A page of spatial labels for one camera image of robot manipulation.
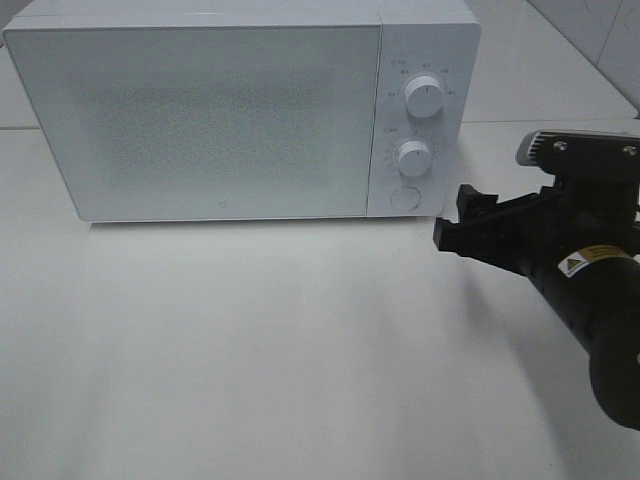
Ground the upper white power knob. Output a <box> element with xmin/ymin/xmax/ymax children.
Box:
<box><xmin>403</xmin><ymin>73</ymin><xmax>445</xmax><ymax>119</ymax></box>

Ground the white microwave door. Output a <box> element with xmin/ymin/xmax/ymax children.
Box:
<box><xmin>6</xmin><ymin>27</ymin><xmax>380</xmax><ymax>222</ymax></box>

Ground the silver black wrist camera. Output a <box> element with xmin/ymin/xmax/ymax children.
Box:
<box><xmin>515</xmin><ymin>129</ymin><xmax>639</xmax><ymax>183</ymax></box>

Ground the white timer knob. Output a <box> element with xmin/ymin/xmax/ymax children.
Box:
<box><xmin>395</xmin><ymin>140</ymin><xmax>433</xmax><ymax>178</ymax></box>

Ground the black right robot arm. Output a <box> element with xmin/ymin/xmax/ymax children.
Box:
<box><xmin>433</xmin><ymin>177</ymin><xmax>639</xmax><ymax>430</ymax></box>

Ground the white microwave oven body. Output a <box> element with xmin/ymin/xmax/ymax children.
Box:
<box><xmin>2</xmin><ymin>1</ymin><xmax>481</xmax><ymax>221</ymax></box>

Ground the round white door button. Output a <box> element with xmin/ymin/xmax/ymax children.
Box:
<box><xmin>389</xmin><ymin>187</ymin><xmax>421</xmax><ymax>211</ymax></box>

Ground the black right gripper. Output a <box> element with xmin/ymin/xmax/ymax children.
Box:
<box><xmin>433</xmin><ymin>177</ymin><xmax>639</xmax><ymax>278</ymax></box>

